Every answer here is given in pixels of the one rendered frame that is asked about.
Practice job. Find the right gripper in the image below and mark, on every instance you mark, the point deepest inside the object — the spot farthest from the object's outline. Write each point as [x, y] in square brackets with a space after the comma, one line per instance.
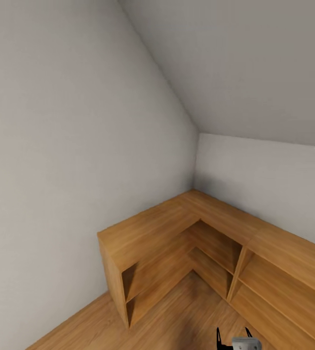
[219, 344]

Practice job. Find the bookcase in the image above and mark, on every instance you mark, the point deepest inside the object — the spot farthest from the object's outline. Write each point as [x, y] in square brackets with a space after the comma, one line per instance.
[220, 237]
[274, 289]
[142, 258]

